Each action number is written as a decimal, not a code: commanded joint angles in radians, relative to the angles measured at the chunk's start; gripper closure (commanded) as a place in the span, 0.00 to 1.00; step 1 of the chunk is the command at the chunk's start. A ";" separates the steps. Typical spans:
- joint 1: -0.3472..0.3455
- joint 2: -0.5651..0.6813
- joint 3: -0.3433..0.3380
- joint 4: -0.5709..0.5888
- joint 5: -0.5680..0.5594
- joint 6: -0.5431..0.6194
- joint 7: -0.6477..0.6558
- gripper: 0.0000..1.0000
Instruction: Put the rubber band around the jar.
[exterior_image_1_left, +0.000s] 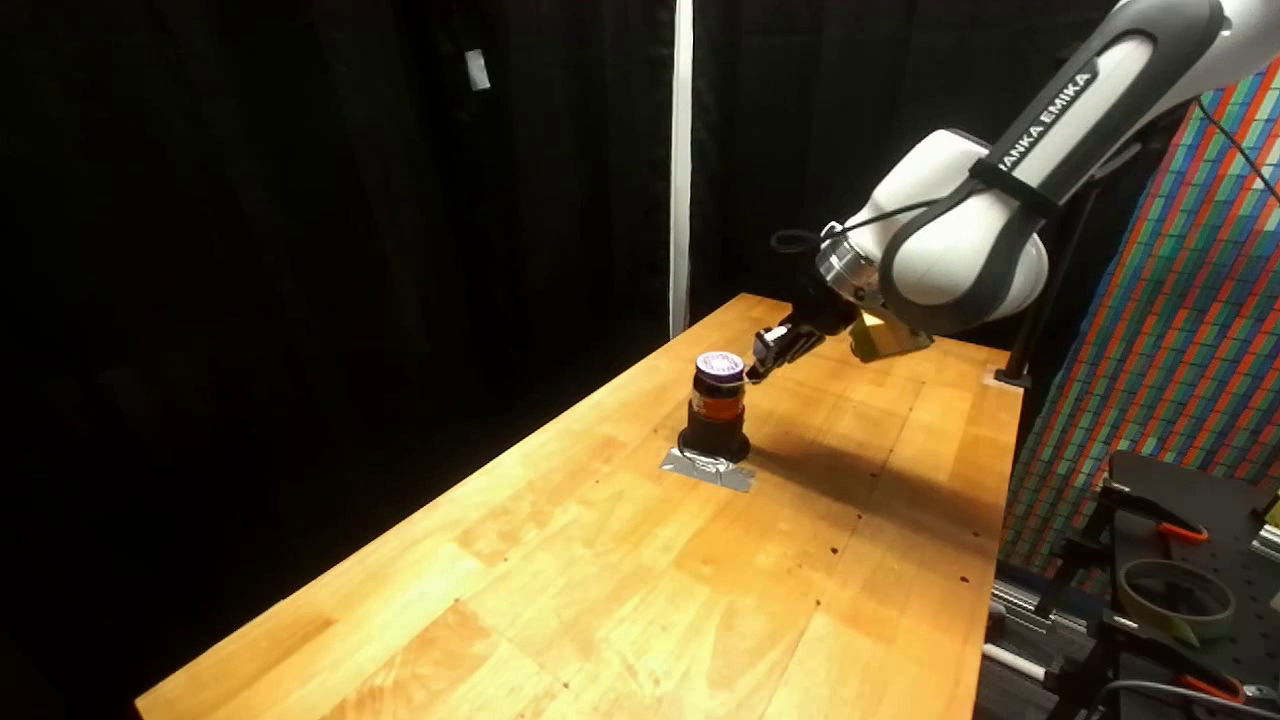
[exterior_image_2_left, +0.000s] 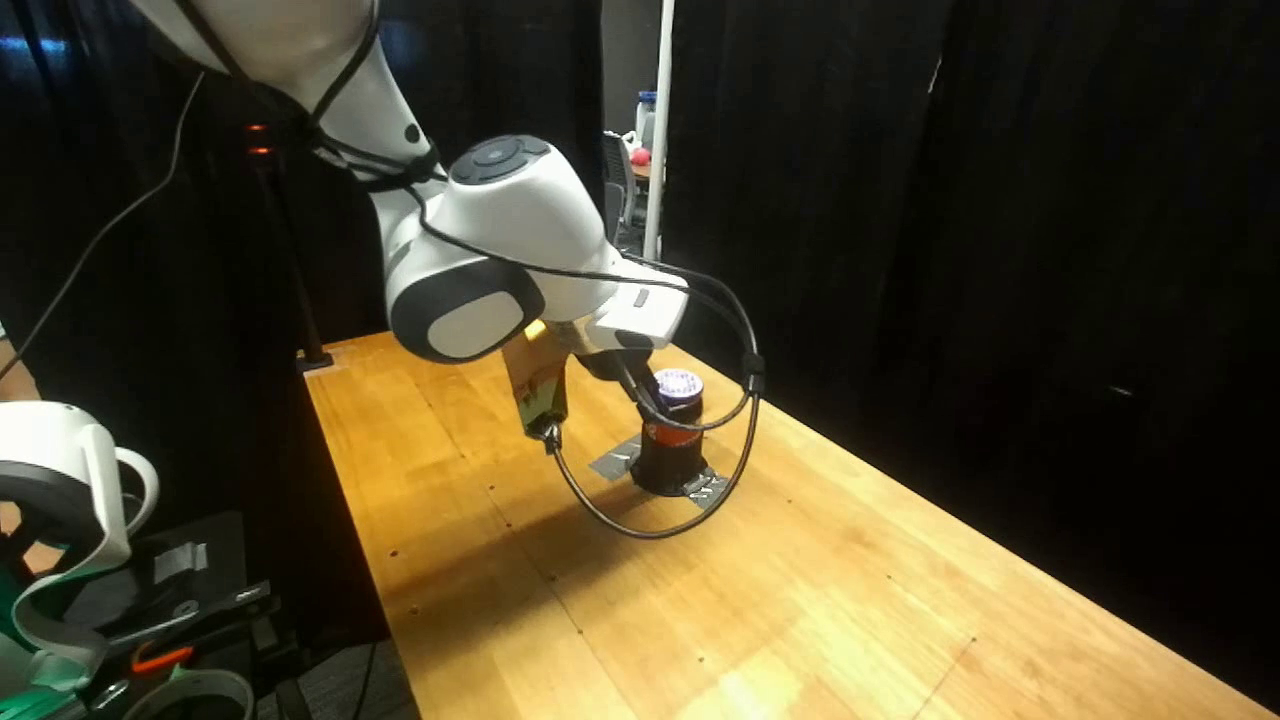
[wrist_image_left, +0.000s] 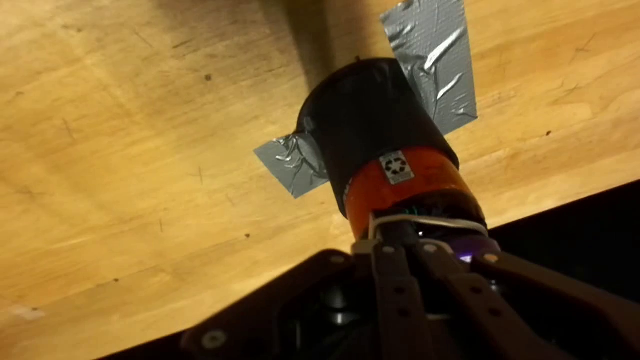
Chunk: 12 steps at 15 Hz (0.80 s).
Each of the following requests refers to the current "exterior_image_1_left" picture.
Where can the colourful patterned board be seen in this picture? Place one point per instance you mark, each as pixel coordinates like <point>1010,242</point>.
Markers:
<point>1180,340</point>

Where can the black round jar base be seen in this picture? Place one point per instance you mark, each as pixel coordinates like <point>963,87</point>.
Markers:
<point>714,440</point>

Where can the white vertical strip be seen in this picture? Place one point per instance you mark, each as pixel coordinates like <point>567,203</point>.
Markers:
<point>682,160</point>

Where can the small grey tag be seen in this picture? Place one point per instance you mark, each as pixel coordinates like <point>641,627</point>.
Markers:
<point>477,70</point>

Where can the black curtain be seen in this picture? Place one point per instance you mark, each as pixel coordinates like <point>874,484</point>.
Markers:
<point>300,260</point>

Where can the orange clamp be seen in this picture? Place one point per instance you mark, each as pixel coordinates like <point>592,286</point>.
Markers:
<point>1212,688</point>
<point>1178,530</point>

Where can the aluminium rail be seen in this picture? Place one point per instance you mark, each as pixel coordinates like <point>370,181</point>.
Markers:
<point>1040,608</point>

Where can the tan rubber band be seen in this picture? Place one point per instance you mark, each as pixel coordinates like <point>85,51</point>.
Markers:
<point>742,380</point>

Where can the brown jar with purple lid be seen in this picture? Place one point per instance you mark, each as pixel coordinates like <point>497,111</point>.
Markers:
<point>719,392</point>

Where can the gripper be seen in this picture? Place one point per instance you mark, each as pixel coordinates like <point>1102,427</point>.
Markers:
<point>822,308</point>

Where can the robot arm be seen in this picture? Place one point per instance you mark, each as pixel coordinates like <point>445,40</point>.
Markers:
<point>960,240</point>

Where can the roll of tape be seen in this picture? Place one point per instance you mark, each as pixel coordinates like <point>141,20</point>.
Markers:
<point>1176,612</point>

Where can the silver tape patch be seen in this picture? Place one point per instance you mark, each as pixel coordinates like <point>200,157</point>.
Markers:
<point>708,470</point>

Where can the yellow wooden block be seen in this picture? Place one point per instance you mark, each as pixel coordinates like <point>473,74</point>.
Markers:
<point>886,336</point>

